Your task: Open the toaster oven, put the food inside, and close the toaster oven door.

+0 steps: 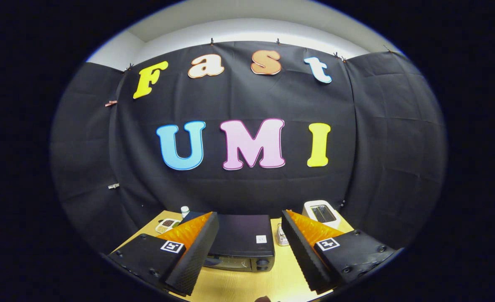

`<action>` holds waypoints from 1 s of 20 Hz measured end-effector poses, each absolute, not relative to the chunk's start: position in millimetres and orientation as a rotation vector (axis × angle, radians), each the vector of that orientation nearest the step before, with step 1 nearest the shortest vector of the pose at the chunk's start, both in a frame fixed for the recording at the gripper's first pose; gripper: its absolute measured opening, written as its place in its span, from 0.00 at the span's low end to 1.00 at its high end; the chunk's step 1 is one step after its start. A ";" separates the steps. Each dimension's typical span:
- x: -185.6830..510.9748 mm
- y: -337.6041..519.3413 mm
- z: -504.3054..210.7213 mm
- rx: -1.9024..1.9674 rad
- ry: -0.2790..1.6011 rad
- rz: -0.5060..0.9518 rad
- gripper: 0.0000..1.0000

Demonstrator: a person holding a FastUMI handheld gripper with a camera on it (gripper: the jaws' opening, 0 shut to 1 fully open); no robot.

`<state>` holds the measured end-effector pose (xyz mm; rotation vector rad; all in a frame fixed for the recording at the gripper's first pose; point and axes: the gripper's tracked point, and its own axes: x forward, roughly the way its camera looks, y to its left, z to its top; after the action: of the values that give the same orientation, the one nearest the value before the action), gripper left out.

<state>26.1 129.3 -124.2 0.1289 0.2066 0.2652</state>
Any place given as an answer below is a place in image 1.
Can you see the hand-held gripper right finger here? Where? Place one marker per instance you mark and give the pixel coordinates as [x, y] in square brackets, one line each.
[299, 256]

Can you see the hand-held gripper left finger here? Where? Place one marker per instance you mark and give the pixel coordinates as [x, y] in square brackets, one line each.
[197, 253]

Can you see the black toaster oven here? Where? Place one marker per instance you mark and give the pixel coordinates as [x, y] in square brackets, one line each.
[241, 237]

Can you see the white pop-up toaster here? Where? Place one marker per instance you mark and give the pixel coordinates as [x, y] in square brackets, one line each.
[320, 214]

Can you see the white snack tray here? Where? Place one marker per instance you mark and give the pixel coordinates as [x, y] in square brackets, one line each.
[167, 225]

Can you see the small white bottle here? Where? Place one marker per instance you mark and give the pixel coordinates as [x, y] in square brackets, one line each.
[185, 211]

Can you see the small pink clip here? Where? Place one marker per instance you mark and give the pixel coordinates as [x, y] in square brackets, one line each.
[111, 103]

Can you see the row of black clips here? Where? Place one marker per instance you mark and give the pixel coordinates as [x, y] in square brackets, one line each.
[211, 41]

